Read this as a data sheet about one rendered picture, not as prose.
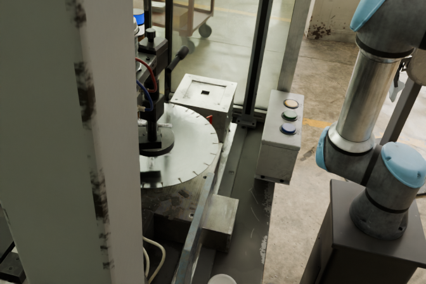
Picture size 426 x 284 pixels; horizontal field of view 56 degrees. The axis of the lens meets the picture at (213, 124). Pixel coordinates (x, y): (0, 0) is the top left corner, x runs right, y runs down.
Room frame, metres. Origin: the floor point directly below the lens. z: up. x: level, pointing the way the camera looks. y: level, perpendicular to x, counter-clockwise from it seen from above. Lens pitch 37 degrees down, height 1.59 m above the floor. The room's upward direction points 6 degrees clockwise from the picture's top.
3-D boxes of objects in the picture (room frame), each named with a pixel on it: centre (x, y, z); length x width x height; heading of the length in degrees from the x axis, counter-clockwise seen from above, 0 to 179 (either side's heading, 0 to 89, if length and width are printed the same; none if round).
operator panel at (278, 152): (1.01, -0.21, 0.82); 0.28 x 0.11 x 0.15; 171
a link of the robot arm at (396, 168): (0.77, -0.48, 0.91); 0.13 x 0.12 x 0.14; 63
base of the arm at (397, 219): (0.77, -0.48, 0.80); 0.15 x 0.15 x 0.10
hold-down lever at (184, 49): (0.72, 0.10, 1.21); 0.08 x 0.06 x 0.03; 171
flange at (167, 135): (0.77, 0.15, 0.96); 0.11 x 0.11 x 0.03
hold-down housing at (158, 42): (0.69, 0.13, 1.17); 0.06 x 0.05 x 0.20; 162
